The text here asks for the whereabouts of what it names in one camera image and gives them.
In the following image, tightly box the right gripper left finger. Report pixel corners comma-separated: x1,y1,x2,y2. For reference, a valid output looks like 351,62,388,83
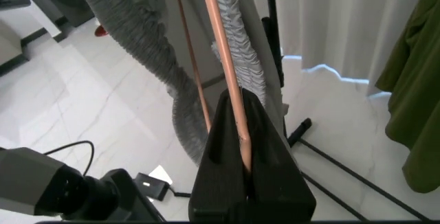
188,88,249,223

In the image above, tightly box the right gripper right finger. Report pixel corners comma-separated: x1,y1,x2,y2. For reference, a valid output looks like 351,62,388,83
241,87,317,223

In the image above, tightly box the pink clothes hanger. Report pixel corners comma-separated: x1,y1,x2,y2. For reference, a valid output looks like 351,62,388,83
170,0,254,174

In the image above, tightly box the pale grey garment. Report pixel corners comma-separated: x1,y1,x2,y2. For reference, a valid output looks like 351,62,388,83
70,0,289,166

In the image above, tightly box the green short-sleeved shirt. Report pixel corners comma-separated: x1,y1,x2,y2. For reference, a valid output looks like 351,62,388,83
374,0,440,194

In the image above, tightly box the black clothes rack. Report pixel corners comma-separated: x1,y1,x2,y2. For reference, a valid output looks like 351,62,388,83
263,0,432,222

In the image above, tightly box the black power adapter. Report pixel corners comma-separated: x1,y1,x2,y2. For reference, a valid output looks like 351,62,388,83
133,171,172,201

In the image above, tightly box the white curtain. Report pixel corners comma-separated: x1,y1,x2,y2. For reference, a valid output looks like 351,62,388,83
247,0,430,96

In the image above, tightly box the black cable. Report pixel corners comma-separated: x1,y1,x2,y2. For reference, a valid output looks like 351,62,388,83
43,140,96,177

